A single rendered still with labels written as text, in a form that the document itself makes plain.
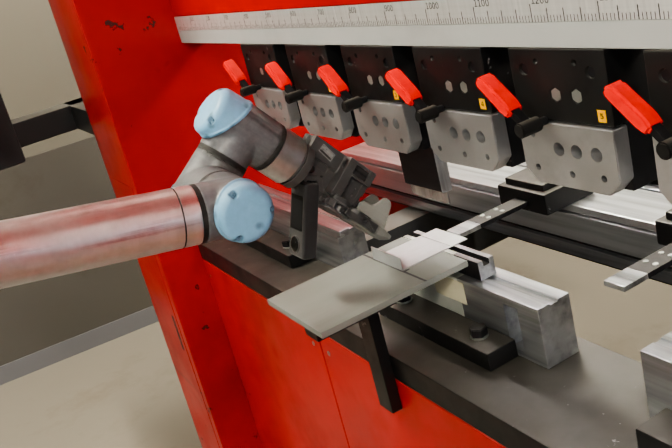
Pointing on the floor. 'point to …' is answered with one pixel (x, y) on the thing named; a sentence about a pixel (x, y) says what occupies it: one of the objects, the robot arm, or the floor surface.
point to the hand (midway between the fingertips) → (381, 237)
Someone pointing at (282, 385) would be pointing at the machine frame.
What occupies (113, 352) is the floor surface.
